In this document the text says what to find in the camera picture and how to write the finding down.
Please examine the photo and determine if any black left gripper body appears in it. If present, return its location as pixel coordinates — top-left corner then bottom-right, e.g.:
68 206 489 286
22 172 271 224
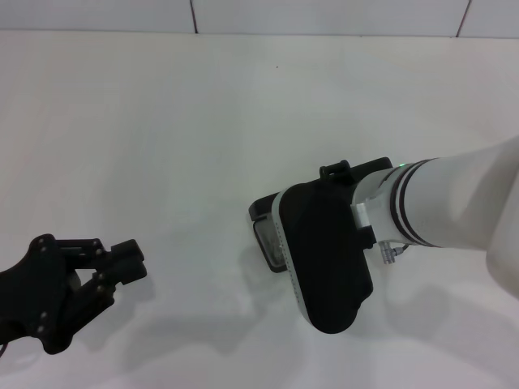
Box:
0 233 82 356

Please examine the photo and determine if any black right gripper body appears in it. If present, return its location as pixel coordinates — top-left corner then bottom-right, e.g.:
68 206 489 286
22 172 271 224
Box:
319 160 353 183

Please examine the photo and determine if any black glasses case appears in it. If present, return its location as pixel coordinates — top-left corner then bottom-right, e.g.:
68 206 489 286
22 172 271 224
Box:
247 156 394 275

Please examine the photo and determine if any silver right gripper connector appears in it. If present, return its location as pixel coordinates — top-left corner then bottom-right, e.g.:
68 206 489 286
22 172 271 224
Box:
377 239 401 264

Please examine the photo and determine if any right wrist camera housing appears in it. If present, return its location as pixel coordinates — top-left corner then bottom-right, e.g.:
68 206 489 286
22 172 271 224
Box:
270 177 375 336

